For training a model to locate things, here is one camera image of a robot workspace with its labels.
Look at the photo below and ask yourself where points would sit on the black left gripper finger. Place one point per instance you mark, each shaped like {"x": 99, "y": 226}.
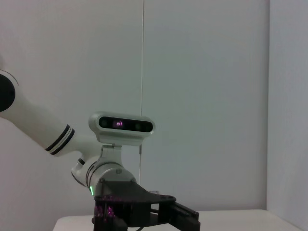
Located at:
{"x": 185, "y": 219}

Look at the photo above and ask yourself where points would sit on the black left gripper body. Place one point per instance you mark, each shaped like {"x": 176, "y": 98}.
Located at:
{"x": 120, "y": 202}

